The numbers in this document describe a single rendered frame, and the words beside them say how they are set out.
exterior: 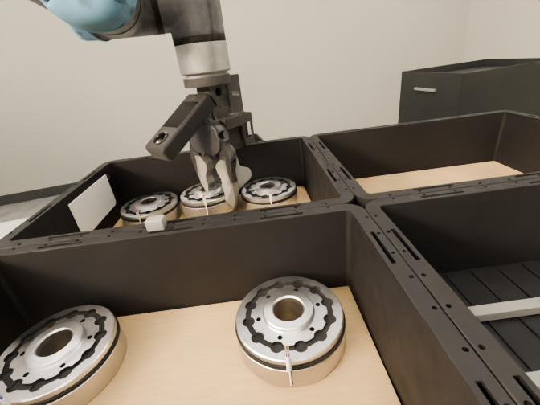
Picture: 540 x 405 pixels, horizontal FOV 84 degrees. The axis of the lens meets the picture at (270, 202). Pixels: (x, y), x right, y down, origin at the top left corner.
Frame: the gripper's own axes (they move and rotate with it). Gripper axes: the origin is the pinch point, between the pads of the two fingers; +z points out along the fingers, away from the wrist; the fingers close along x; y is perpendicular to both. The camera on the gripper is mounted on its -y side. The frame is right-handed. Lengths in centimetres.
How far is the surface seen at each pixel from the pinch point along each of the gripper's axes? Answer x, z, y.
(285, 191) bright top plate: -8.3, 0.3, 8.3
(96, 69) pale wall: 280, -27, 106
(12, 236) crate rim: 3.3, -6.7, -27.1
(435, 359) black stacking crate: -37.4, -5.4, -16.2
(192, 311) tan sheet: -13.8, 3.2, -17.7
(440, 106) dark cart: -4, 12, 149
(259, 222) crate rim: -19.8, -6.7, -10.9
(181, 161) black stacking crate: 11.2, -5.1, 1.2
